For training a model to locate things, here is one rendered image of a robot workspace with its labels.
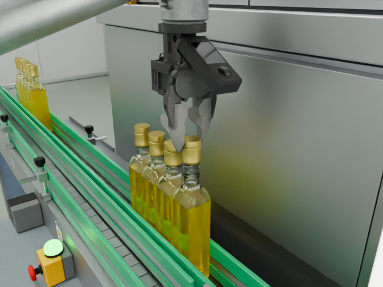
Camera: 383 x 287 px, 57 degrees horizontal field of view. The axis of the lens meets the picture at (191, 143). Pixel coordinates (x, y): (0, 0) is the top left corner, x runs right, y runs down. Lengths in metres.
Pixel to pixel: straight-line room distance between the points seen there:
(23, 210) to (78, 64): 5.71
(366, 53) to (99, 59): 6.51
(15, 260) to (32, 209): 0.16
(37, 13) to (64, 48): 6.33
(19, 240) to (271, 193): 0.79
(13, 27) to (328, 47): 0.41
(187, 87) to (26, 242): 0.77
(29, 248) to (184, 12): 0.83
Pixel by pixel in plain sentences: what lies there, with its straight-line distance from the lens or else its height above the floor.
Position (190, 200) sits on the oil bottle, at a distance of 0.64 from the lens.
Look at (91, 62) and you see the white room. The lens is 6.86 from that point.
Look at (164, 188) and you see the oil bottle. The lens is 0.69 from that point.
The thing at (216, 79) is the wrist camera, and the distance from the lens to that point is 0.50.
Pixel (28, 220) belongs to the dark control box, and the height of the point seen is 0.79.
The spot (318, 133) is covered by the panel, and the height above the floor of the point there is 1.22.
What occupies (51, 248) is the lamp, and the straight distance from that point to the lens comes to 0.96.
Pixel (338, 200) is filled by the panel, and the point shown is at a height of 1.13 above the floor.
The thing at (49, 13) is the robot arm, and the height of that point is 1.41.
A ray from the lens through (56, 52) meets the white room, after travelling 6.64.
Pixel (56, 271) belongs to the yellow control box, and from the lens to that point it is 0.98.
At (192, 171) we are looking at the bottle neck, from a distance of 0.63.
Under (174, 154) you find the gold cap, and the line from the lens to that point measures 0.66.
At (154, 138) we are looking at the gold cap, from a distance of 0.70.
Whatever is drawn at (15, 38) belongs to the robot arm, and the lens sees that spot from 0.34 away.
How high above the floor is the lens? 1.42
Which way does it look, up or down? 23 degrees down
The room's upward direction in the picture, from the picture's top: straight up
